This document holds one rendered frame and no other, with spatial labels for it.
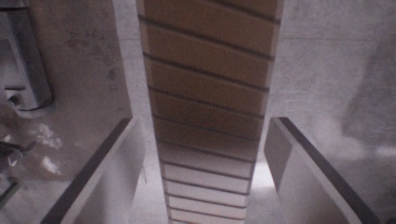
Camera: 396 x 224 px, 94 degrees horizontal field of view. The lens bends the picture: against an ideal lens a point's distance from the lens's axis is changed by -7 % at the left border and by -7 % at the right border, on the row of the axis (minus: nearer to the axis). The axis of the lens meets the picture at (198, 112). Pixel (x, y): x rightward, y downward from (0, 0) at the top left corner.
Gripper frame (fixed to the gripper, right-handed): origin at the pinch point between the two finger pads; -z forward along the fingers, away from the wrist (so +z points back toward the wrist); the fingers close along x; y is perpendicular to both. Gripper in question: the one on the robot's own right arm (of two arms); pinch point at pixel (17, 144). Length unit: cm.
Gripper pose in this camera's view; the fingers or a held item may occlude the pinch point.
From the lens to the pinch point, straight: 105.4
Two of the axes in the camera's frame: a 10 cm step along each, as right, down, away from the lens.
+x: 9.6, 2.4, 1.5
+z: 0.2, 4.6, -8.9
